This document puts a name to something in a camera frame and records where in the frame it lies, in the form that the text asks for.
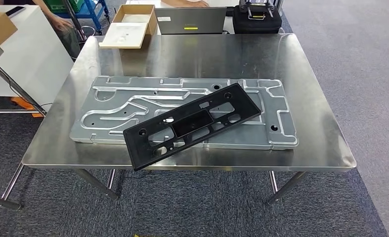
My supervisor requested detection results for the black plastic panel part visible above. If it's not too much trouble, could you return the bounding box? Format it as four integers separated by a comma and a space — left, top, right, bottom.
123, 82, 262, 172

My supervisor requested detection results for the stainless steel workbench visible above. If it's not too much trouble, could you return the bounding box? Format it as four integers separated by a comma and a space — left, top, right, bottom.
21, 33, 357, 206

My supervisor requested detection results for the stamped sheet metal plate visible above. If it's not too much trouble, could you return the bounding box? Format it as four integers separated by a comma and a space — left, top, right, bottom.
70, 76, 299, 151

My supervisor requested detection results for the grey laptop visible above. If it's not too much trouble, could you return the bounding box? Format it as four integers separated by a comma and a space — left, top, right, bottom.
154, 6, 228, 36

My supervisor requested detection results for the open cardboard box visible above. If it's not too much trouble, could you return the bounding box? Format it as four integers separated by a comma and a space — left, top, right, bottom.
98, 4, 158, 50

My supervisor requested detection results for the black carry case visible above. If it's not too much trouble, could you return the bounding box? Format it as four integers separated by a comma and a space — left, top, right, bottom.
232, 4, 283, 35

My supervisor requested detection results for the person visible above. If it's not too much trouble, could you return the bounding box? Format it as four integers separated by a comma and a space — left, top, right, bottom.
161, 0, 210, 8
34, 0, 84, 60

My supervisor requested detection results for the chrome stanchion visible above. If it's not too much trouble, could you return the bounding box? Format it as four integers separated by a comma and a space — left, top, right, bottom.
61, 0, 97, 43

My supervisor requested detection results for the blue cart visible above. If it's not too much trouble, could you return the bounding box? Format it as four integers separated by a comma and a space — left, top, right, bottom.
55, 0, 110, 35

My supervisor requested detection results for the white table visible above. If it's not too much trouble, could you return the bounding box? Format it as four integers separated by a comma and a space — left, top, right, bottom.
0, 4, 74, 112

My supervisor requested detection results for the orange object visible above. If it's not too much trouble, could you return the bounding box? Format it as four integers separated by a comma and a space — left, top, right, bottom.
11, 96, 44, 119

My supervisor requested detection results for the green plastic crate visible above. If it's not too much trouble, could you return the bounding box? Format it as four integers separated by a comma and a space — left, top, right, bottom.
43, 0, 85, 14

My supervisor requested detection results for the black smartphone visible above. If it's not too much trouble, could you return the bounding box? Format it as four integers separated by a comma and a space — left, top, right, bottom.
4, 5, 26, 18

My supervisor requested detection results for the black table cable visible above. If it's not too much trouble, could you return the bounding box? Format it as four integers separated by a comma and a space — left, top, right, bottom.
0, 63, 52, 116

